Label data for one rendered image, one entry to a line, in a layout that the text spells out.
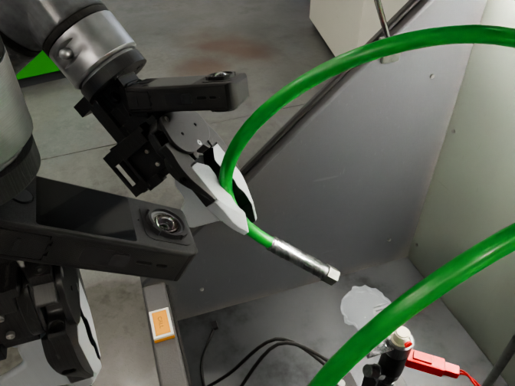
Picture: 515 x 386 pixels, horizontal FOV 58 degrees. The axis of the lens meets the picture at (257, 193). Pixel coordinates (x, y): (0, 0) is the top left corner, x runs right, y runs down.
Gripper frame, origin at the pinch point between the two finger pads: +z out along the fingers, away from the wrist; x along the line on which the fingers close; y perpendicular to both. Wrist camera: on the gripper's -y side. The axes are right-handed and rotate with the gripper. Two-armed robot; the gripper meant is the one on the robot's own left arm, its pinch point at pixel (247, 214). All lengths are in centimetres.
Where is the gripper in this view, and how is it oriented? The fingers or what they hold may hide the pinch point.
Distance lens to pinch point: 48.8
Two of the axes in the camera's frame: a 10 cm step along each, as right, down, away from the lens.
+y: -7.4, 4.7, 4.9
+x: -2.9, 4.3, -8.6
